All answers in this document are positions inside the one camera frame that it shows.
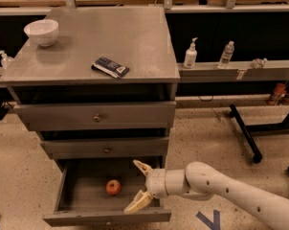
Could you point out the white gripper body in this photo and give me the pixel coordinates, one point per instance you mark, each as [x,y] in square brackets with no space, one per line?
[156,182]

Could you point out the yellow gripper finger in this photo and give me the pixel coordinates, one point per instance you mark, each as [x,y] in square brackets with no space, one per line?
[140,201]
[143,167]

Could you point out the red apple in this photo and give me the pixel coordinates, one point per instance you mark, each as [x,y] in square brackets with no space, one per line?
[113,187]

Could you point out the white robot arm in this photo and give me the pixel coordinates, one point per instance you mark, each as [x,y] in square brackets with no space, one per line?
[199,181]

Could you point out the middle drawer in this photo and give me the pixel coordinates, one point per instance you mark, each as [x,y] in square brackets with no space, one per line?
[111,147]

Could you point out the open bottom drawer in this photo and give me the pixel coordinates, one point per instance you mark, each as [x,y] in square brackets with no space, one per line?
[83,200]

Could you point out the top drawer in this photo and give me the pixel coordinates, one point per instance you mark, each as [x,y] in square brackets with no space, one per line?
[85,116]

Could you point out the grey drawer cabinet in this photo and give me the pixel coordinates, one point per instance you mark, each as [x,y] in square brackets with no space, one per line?
[136,37]

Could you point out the dark snack packet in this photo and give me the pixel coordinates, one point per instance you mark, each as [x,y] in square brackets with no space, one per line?
[110,67]

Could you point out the white pump bottle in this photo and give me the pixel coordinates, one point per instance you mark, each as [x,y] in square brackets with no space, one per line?
[191,54]

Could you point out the clear water bottle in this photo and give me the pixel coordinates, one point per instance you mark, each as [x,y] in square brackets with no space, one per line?
[226,55]

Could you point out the crumpled plastic wrapper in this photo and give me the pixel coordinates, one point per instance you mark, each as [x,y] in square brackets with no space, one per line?
[259,63]

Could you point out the orange bottle left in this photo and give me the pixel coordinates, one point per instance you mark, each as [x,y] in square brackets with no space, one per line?
[276,94]

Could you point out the white bowl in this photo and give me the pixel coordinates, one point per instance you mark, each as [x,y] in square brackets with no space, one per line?
[43,32]

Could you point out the small sanitizer pump bottle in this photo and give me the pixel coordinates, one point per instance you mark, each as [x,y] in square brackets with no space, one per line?
[5,59]

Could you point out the black table leg frame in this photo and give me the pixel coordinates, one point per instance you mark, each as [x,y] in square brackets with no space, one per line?
[247,131]

